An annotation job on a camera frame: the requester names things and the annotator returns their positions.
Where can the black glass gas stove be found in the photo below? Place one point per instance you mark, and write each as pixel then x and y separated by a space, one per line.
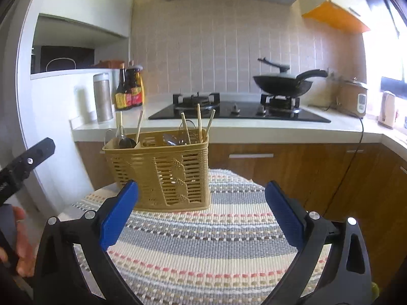
pixel 241 111

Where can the champagne steel thermos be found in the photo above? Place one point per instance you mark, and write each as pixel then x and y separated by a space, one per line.
pixel 103 101

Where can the yellow plastic utensil basket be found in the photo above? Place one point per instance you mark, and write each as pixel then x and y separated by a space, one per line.
pixel 159 181

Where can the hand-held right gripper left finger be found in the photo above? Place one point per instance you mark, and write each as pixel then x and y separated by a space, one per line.
pixel 119 216

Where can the black wok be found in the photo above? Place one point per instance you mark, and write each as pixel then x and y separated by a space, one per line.
pixel 279 85

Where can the white upper cabinet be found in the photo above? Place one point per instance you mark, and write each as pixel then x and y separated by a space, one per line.
pixel 86 0

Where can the wide dark sauce bottle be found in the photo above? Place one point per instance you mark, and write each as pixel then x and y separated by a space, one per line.
pixel 136 92

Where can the brown wicker basket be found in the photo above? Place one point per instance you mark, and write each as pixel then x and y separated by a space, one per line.
pixel 109 64

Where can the slim dark sauce bottle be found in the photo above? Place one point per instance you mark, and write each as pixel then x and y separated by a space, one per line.
pixel 122 97

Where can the person's left hand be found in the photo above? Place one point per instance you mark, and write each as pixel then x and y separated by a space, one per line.
pixel 24 247

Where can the rice cooker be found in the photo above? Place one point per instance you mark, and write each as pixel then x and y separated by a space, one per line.
pixel 351 97

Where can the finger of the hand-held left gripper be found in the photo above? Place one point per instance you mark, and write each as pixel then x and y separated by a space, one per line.
pixel 31 159

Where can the dark framed window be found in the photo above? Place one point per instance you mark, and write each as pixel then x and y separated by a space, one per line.
pixel 384 54

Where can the wooden chopstick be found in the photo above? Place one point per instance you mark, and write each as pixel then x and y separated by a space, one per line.
pixel 139 127
pixel 186 130
pixel 199 120
pixel 210 121

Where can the striped woven mat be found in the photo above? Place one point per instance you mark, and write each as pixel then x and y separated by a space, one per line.
pixel 206 244

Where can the orange bottomed upper cabinet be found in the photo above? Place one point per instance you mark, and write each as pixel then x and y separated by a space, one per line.
pixel 334 16

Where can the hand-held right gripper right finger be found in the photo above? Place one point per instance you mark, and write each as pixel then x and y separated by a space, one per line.
pixel 284 216

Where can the black plastic spoon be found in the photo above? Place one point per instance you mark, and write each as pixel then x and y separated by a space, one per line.
pixel 124 142

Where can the pink white electric kettle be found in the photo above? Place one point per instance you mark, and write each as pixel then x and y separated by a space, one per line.
pixel 387 111

